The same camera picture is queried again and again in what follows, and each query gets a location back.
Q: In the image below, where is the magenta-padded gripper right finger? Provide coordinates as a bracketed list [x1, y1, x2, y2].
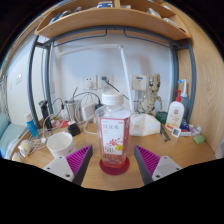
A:
[132, 144, 182, 186]

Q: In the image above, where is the white power adapter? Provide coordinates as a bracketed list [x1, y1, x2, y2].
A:
[79, 102, 99, 123]

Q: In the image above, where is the small green packet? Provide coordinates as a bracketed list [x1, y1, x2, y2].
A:
[193, 134, 207, 145]

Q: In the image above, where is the bagged bread roll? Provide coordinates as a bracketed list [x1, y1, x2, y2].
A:
[18, 139, 34, 158]

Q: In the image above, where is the white pump bottle red nozzle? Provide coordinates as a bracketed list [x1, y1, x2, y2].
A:
[165, 89, 185, 132]

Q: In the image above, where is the tree creature figurine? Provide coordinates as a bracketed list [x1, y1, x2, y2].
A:
[138, 73, 164, 116]

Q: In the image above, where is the white desk lamp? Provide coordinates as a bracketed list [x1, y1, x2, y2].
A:
[54, 44, 134, 114]

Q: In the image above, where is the white wall socket with plug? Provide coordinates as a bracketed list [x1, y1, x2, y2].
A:
[97, 74, 114, 90]

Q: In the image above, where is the black charger block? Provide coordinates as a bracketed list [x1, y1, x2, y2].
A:
[67, 120, 82, 137]

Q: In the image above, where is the clear spray bottle white nozzle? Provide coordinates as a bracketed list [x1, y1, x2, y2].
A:
[178, 78, 190, 118]

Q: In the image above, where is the white wall box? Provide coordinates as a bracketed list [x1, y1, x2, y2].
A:
[131, 74, 148, 92]

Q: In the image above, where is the dark green pot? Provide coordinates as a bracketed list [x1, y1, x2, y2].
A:
[155, 111, 169, 125]

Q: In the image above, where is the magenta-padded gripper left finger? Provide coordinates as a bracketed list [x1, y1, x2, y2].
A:
[43, 144, 95, 187]

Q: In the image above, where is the black electric shaver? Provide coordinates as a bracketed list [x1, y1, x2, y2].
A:
[38, 99, 54, 131]

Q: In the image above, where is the wooden shelf unit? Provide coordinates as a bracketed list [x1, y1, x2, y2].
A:
[34, 0, 193, 42]

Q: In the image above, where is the blue tube white cap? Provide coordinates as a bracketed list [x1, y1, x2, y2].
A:
[24, 113, 40, 139]

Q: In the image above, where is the white cup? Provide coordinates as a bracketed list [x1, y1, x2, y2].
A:
[46, 131, 77, 159]

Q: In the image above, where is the bed with checked sheet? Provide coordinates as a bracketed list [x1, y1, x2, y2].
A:
[0, 111, 28, 159]

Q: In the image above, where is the grey metal bed frame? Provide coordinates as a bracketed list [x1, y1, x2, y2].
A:
[26, 25, 198, 129]

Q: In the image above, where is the small white thermometer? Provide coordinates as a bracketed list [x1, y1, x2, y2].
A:
[171, 126, 182, 138]

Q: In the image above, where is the white tissue pack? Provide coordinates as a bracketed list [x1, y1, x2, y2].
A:
[129, 113, 162, 137]

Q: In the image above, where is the clear bottle with pink label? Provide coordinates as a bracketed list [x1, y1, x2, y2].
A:
[95, 91, 132, 169]

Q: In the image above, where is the flat round red coaster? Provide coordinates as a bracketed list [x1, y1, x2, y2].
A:
[99, 156, 131, 176]

